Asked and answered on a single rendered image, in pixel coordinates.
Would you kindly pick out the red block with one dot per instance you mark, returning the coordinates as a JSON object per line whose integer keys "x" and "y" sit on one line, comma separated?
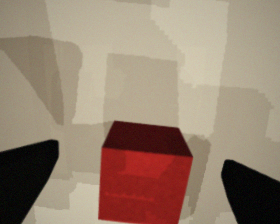
{"x": 144, "y": 174}

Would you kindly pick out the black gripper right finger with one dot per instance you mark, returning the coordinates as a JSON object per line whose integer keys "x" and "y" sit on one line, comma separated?
{"x": 253, "y": 197}

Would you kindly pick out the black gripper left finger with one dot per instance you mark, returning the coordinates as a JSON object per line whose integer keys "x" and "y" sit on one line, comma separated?
{"x": 24, "y": 171}

